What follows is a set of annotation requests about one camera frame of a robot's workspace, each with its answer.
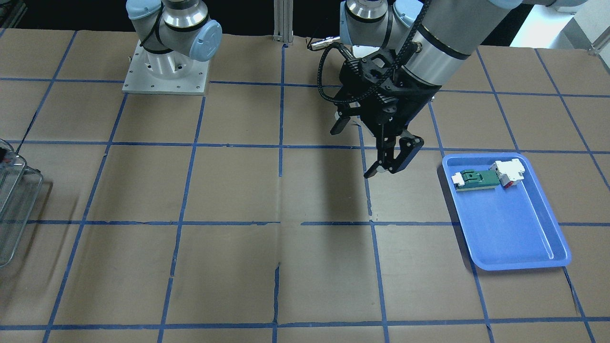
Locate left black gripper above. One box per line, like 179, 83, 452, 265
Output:
360, 79, 441, 179

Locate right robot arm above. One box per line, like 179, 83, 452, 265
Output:
126, 0, 223, 80

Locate green terminal block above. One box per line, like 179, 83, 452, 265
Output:
451, 169, 500, 192

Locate white circuit breaker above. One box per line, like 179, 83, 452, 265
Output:
489, 158, 525, 189

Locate blue plastic tray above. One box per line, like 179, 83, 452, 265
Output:
442, 152, 572, 271

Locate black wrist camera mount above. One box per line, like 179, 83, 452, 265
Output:
331, 48, 406, 136

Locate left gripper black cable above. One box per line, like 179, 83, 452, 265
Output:
317, 42, 363, 103

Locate aluminium frame post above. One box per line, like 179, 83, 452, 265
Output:
273, 0, 294, 45

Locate silver wire mesh shelf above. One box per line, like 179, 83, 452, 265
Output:
0, 140, 44, 267

